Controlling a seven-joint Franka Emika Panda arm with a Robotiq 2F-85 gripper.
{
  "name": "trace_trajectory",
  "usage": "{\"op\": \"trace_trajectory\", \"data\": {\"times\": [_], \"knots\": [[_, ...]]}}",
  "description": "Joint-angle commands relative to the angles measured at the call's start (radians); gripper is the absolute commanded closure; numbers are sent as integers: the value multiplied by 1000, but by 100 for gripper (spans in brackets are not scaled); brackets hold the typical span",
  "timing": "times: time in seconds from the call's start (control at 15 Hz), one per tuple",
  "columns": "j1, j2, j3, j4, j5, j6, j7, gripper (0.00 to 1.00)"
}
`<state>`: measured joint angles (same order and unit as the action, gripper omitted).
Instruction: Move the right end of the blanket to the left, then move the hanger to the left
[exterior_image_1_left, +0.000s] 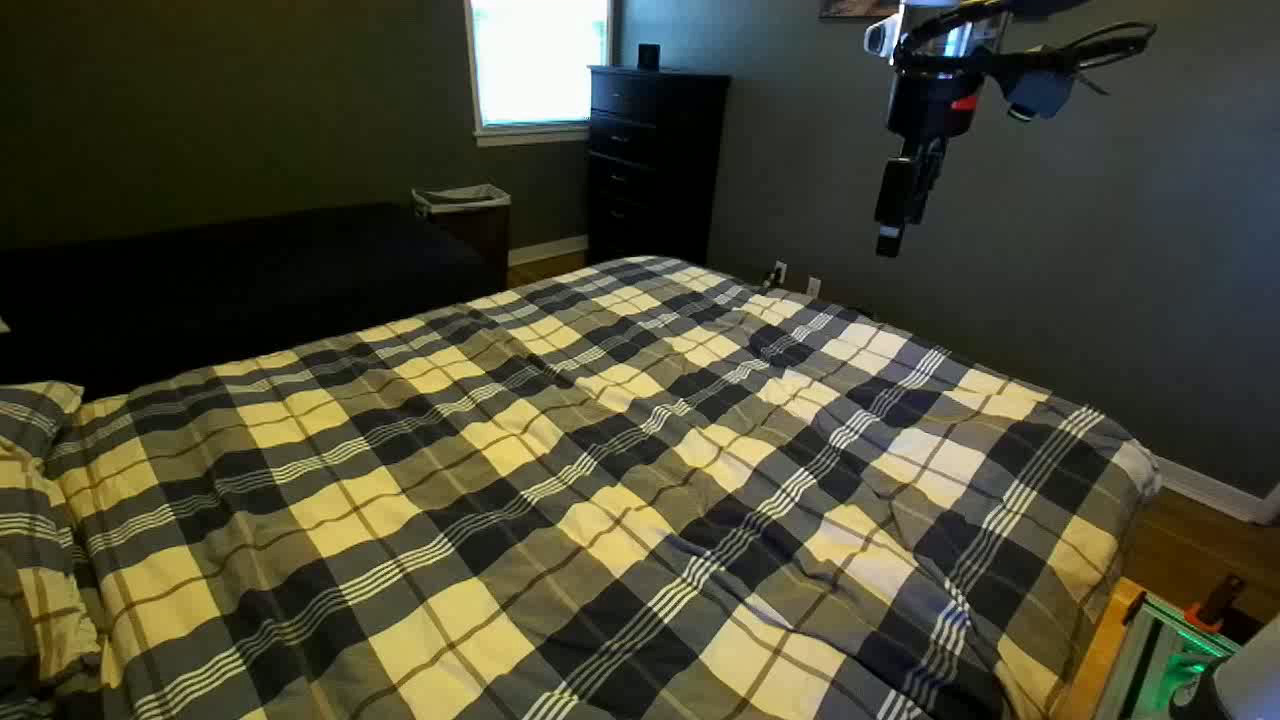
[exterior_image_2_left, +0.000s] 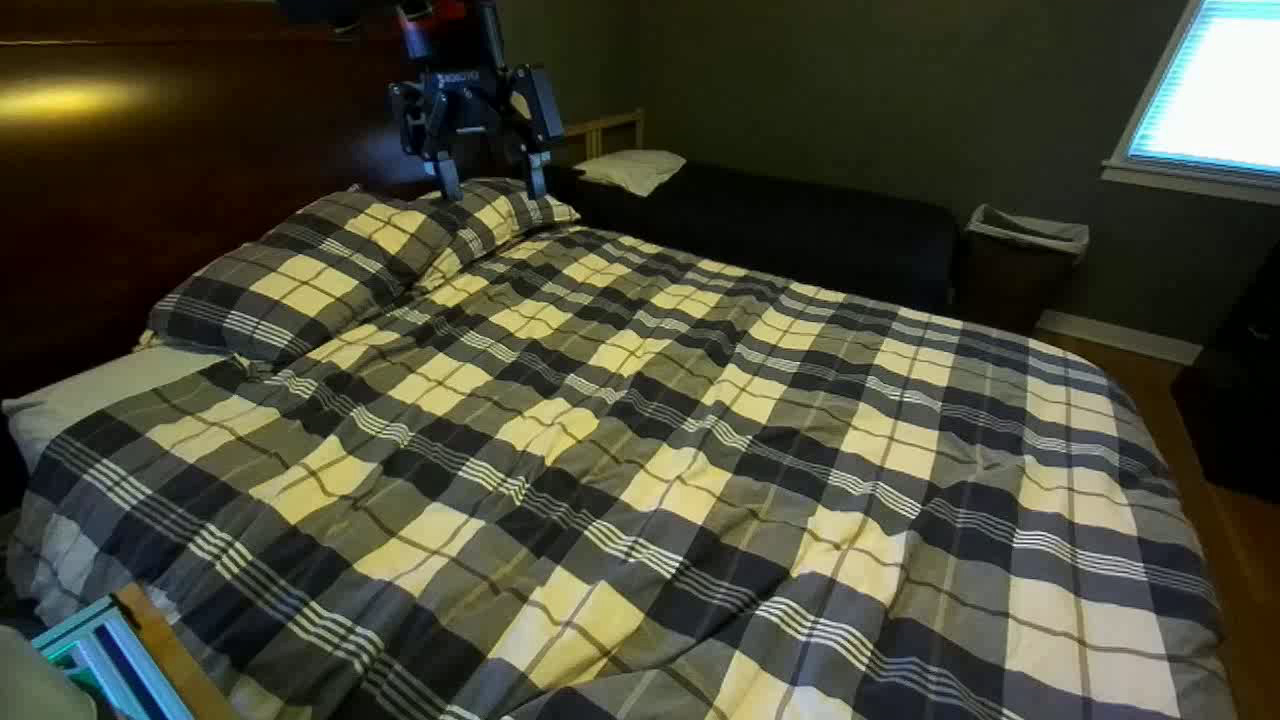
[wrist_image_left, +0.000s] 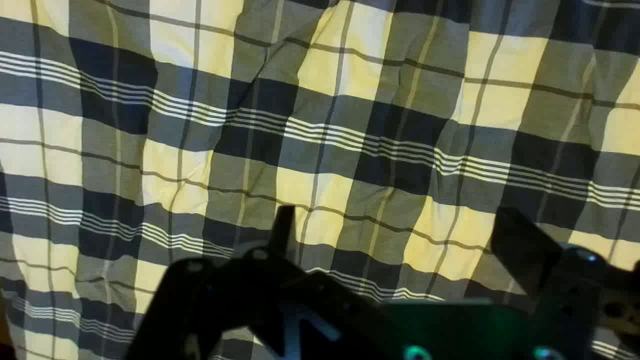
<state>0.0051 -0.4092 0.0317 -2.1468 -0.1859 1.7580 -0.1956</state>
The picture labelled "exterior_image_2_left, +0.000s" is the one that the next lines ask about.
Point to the large plaid pillow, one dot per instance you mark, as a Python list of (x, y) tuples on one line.
[(306, 284)]

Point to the bright window white frame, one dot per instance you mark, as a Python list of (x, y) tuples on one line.
[(1206, 94)]

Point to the dark wooden headboard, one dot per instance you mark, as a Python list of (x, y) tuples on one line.
[(160, 200)]

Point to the yellow grey plaid blanket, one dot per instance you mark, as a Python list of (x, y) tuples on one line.
[(667, 442)]

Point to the white pillow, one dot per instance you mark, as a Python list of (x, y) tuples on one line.
[(629, 168)]

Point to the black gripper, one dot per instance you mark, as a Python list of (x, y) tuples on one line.
[(482, 109)]

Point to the teal framed object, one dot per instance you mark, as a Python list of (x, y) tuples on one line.
[(113, 662)]

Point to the grey rounded object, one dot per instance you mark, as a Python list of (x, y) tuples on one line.
[(32, 686)]

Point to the black daybed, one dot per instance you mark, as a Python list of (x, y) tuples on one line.
[(802, 226)]

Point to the light wooden bed frame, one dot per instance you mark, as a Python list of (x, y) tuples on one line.
[(604, 128)]

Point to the small plaid pillow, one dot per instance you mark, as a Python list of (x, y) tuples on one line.
[(502, 213)]

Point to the light wooden plank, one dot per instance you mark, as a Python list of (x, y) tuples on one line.
[(180, 655)]

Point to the black dresser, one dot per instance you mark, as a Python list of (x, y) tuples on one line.
[(1235, 384)]

